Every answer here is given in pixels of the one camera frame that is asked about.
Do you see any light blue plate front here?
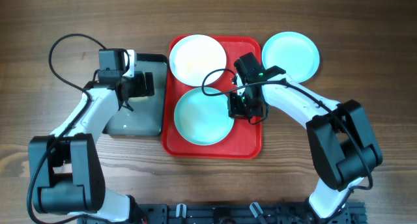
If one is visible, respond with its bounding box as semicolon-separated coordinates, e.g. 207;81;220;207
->
174;87;235;146

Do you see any light blue plate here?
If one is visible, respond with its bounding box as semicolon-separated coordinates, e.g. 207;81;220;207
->
174;87;235;146
261;31;320;83

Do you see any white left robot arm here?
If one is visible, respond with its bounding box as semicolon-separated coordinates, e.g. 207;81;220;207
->
27;48;154;223

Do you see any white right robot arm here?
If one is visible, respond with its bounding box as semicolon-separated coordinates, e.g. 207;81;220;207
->
227;53;382;223

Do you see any red plastic serving tray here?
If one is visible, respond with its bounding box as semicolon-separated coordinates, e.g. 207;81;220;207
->
162;35;263;160

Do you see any grey metal wash tray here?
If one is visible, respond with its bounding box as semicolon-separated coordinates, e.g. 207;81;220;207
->
103;53;168;136

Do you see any white round plate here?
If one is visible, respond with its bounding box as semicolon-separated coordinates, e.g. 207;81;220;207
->
169;35;227;87

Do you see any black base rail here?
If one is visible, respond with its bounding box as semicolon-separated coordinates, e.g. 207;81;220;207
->
78;201;367;224

